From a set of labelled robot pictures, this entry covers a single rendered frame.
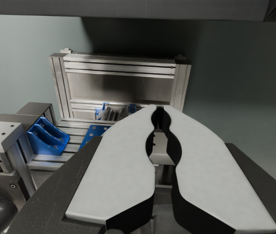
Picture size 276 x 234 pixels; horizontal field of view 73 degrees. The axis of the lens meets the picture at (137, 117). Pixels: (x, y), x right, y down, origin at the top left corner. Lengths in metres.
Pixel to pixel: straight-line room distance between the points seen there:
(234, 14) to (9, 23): 1.44
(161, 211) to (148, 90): 0.85
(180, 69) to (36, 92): 1.14
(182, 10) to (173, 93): 0.88
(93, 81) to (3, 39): 0.73
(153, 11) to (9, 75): 1.51
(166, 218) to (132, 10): 0.45
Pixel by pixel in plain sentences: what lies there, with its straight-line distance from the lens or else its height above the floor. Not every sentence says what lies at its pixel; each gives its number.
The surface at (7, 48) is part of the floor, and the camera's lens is 1.69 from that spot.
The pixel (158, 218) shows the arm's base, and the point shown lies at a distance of 0.51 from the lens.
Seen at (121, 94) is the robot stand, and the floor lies 0.21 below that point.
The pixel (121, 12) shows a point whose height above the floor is 0.95.
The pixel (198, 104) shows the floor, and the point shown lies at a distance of 1.55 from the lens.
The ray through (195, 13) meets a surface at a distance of 0.39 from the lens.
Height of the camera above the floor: 1.33
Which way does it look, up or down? 58 degrees down
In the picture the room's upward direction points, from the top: 174 degrees counter-clockwise
